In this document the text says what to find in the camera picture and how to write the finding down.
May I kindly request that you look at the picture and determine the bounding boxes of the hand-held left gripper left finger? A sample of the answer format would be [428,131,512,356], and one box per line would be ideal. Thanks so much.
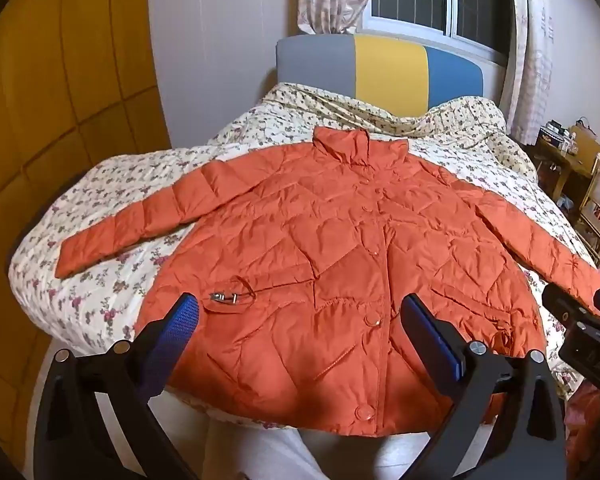
[32,291,201,480]

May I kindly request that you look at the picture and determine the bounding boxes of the long patterned curtain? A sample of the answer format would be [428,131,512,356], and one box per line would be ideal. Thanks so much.
[502,0,556,146]

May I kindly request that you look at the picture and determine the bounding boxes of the orange quilted jacket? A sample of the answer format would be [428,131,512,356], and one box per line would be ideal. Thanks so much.
[55,126,600,438]

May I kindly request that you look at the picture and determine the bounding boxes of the wooden chair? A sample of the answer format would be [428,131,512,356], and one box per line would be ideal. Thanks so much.
[562,125,600,221]

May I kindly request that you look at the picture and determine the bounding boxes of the wooden wardrobe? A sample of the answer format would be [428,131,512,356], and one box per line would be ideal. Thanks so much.
[0,0,173,411]

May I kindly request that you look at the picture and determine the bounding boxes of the grey yellow blue headboard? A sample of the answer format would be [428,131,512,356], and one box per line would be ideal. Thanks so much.
[276,34,484,111]

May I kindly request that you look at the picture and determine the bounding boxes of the small boxes on desk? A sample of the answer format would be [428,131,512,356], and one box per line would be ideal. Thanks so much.
[540,121,577,150]

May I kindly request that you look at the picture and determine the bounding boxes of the floral quilt bed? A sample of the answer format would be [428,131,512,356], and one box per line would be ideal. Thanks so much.
[7,81,598,433]

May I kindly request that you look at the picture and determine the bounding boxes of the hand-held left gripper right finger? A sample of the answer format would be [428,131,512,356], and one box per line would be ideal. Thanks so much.
[401,293,567,480]

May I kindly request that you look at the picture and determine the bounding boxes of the white bed base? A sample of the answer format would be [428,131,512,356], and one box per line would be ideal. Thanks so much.
[95,390,301,480]

